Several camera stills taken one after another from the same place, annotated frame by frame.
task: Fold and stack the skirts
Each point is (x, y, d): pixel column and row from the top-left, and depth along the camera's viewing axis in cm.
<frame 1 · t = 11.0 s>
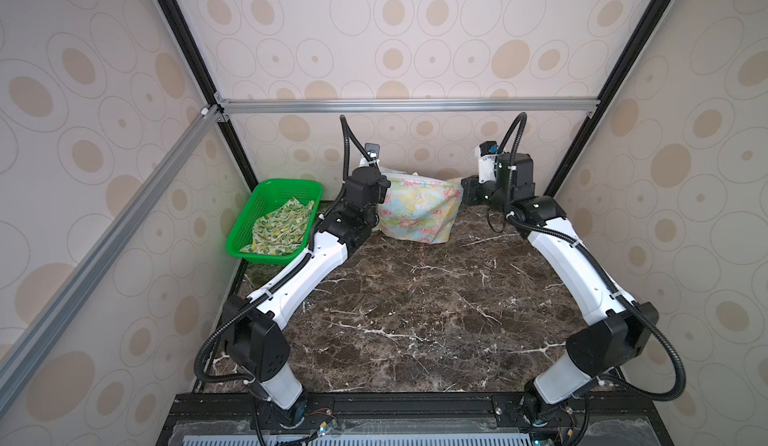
left hand: (371, 160, 73), fingers closed
right hand: (465, 178, 78), fingers closed
pastel floral skirt: (418, 208, 87), point 25 cm above the table
green yellow patterned skirt: (277, 228, 111), point 2 cm above the table

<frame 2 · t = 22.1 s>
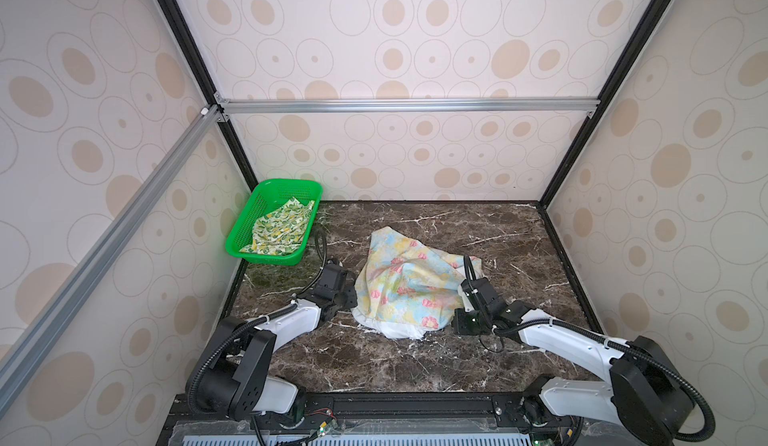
left hand: (358, 287, 91), fingers open
right hand: (452, 322, 86), fingers closed
pastel floral skirt: (406, 289, 94), point 3 cm above the table
the other named things where they were.

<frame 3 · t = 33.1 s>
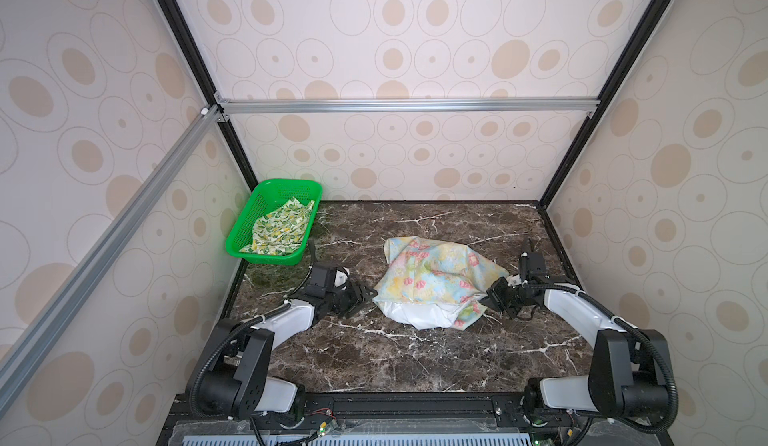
left hand: (379, 293, 86), fingers open
right hand: (481, 297, 88), fingers closed
pastel floral skirt: (433, 282, 91), point 7 cm above the table
the other named things where they were.

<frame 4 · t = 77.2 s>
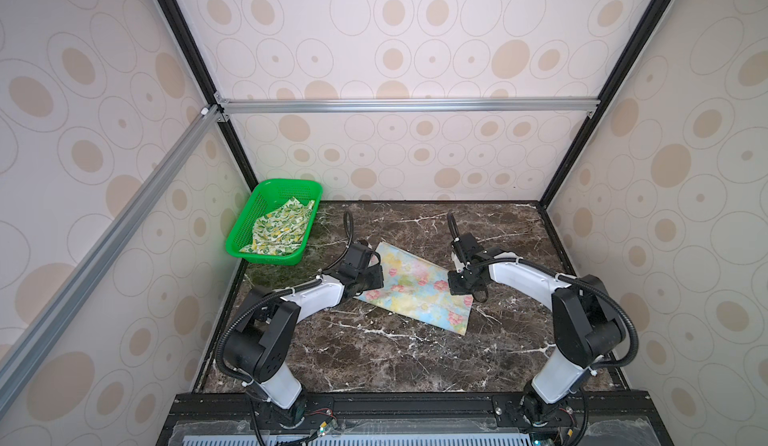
left hand: (389, 271, 91), fingers closed
right hand: (456, 287, 93), fingers closed
pastel floral skirt: (418, 287, 94), point 4 cm above the table
the other named things where they were.

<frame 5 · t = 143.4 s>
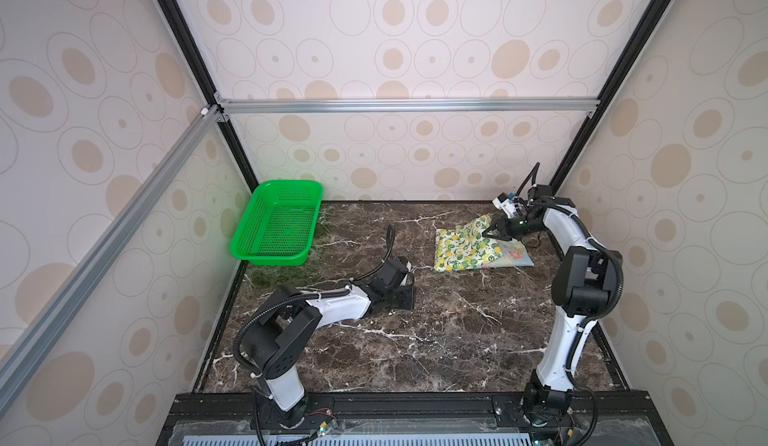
left hand: (425, 295, 87), fingers closed
right hand: (488, 232, 95), fingers closed
pastel floral skirt: (514, 254, 104), point 2 cm above the table
green yellow patterned skirt: (466, 247, 99), point 8 cm above the table

